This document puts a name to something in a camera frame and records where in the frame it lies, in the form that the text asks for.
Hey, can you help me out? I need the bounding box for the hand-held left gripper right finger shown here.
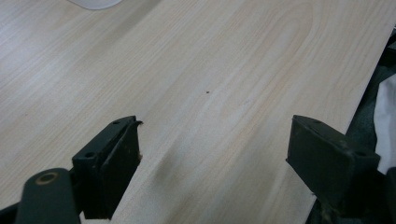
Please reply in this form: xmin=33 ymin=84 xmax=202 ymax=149
xmin=285 ymin=114 xmax=381 ymax=217

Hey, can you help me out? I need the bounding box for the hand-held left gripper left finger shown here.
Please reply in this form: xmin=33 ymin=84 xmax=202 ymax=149
xmin=71 ymin=115 xmax=144 ymax=220

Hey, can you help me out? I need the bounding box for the white cloth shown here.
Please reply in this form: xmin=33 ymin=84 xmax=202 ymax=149
xmin=373 ymin=74 xmax=396 ymax=175

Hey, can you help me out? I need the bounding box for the white flat object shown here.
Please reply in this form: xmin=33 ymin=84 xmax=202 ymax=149
xmin=67 ymin=0 xmax=123 ymax=11

